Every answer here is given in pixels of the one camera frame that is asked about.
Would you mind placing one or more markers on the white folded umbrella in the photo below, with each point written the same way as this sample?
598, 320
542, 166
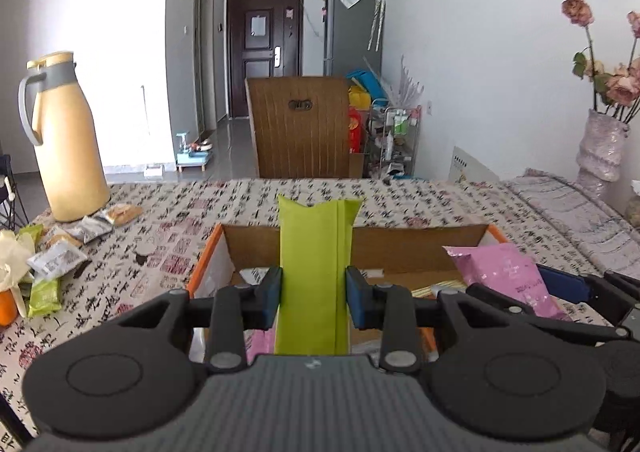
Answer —
376, 22

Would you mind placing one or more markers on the small blue stool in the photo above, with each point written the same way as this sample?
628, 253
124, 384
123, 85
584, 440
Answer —
192, 159

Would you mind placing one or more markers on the white snack packet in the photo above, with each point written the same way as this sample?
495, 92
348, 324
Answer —
252, 276

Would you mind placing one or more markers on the blue plastic basket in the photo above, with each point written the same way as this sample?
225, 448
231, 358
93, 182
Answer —
367, 81

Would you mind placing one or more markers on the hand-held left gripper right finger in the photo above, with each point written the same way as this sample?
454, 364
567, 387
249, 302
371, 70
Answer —
357, 302

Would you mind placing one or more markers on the tan bread packet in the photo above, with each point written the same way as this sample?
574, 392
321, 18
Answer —
122, 214

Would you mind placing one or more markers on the orange fruit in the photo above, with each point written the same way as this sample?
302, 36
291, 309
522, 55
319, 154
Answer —
6, 309

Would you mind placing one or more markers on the pink textured vase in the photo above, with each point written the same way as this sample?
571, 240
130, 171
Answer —
602, 147

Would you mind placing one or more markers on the small green packet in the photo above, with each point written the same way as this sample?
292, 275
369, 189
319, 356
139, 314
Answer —
44, 297
31, 233

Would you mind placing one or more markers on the tan small packet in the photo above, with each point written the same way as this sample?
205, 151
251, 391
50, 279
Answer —
60, 237

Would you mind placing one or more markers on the yellow bag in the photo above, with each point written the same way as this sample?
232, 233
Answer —
359, 97

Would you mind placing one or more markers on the cream rubber glove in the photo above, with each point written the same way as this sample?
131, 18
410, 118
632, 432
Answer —
12, 262

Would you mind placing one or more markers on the red gift box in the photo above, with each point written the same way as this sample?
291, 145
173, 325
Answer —
356, 129

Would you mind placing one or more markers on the grey small packet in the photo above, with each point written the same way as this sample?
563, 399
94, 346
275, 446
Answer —
94, 229

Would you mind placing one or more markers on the dark front door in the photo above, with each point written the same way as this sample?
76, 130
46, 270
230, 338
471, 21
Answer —
260, 77

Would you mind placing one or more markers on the red cardboard box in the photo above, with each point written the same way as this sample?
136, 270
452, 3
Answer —
400, 247

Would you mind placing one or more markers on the pink snack packet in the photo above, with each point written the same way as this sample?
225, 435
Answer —
262, 349
495, 272

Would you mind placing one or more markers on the grey folded cloth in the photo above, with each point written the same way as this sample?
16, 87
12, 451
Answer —
560, 202

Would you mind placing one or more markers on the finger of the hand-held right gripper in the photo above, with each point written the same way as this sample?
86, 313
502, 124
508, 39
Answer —
550, 324
562, 284

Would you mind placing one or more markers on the yellow thermos jug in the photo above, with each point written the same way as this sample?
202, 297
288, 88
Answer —
70, 157

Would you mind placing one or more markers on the white dried grass bunch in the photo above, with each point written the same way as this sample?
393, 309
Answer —
405, 89

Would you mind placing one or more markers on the grey interior door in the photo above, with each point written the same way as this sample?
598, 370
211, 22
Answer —
205, 57

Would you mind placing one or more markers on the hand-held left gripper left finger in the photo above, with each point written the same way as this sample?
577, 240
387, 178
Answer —
270, 299

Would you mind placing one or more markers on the grey refrigerator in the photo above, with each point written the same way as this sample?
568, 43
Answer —
350, 42

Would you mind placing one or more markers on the plain green snack packet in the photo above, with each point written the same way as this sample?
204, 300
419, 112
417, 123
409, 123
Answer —
310, 272

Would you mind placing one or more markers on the white printed packet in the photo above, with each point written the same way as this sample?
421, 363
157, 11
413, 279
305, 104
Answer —
57, 259

